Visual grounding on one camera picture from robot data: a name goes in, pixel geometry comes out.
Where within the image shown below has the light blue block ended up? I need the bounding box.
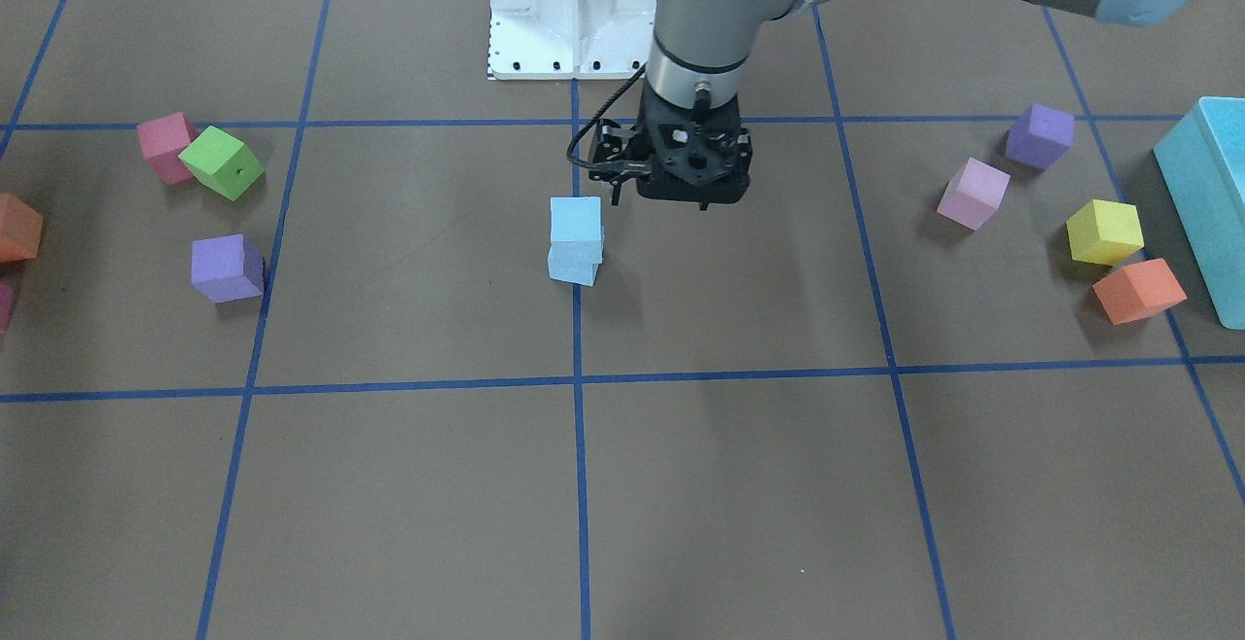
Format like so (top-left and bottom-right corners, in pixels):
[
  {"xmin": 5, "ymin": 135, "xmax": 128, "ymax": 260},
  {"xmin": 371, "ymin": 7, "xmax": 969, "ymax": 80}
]
[
  {"xmin": 547, "ymin": 238, "xmax": 604, "ymax": 286},
  {"xmin": 549, "ymin": 195, "xmax": 605, "ymax": 244}
]

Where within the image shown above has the light pink block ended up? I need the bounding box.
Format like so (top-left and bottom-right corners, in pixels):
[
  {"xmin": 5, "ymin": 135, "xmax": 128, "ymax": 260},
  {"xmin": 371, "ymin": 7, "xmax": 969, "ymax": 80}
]
[{"xmin": 937, "ymin": 158, "xmax": 1011, "ymax": 232}]

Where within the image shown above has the purple block near cyan bin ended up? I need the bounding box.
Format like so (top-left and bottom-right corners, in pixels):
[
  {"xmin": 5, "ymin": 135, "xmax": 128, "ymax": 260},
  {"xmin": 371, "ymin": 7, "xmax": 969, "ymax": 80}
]
[{"xmin": 1003, "ymin": 103, "xmax": 1076, "ymax": 171}]

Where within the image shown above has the purple block near pink bin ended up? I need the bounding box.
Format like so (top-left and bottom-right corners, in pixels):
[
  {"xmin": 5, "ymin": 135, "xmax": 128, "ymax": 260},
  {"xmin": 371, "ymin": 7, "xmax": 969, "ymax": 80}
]
[{"xmin": 190, "ymin": 233, "xmax": 266, "ymax": 303}]

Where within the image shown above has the yellow block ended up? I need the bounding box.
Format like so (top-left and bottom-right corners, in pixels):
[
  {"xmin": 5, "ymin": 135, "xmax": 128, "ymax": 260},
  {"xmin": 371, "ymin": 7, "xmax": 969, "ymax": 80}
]
[{"xmin": 1064, "ymin": 198, "xmax": 1145, "ymax": 266}]

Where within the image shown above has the orange block near cyan bin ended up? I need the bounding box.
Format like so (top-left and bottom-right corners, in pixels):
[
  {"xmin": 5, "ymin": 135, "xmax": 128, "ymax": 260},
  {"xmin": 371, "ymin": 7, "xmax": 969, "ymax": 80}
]
[{"xmin": 1092, "ymin": 258, "xmax": 1188, "ymax": 326}]

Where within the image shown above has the magenta block beside green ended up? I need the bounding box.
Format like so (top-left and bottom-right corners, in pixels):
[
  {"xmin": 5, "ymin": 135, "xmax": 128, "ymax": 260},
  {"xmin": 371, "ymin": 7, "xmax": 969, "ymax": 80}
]
[{"xmin": 136, "ymin": 112, "xmax": 198, "ymax": 186}]

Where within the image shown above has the cyan plastic bin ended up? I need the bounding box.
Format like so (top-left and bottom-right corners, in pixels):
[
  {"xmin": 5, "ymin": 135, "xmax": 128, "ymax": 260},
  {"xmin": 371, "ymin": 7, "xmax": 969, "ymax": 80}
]
[{"xmin": 1155, "ymin": 96, "xmax": 1244, "ymax": 330}]

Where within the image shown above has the orange block near pink bin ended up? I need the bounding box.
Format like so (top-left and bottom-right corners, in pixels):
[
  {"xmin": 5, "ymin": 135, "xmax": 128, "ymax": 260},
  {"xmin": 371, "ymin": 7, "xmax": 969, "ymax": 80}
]
[{"xmin": 0, "ymin": 193, "xmax": 44, "ymax": 264}]

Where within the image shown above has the magenta block near pink bin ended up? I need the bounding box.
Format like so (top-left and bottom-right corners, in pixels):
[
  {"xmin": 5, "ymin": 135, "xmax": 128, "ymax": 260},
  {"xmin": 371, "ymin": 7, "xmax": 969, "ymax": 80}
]
[{"xmin": 0, "ymin": 281, "xmax": 17, "ymax": 335}]

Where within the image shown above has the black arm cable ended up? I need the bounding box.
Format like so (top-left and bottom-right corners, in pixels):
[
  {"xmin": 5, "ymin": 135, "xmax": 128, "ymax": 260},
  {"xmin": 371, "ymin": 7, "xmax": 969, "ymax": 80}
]
[{"xmin": 566, "ymin": 64, "xmax": 651, "ymax": 172}]

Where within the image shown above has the white camera post base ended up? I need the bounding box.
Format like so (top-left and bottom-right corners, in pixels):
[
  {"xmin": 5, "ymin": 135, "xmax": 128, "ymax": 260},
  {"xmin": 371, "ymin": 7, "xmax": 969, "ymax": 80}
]
[{"xmin": 486, "ymin": 0, "xmax": 657, "ymax": 81}]

